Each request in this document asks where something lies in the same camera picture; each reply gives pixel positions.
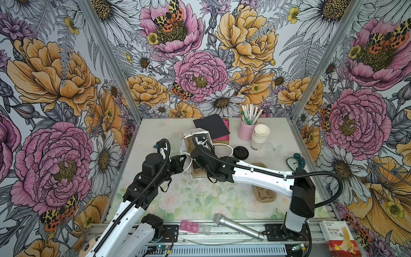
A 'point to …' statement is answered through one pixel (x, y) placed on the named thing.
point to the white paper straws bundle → (249, 114)
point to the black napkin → (214, 124)
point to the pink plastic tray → (196, 227)
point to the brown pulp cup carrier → (264, 195)
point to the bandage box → (340, 241)
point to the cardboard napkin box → (223, 142)
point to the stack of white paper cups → (259, 136)
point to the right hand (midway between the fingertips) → (197, 155)
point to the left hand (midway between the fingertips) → (186, 161)
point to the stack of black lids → (241, 152)
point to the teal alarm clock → (297, 161)
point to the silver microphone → (219, 218)
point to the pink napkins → (225, 137)
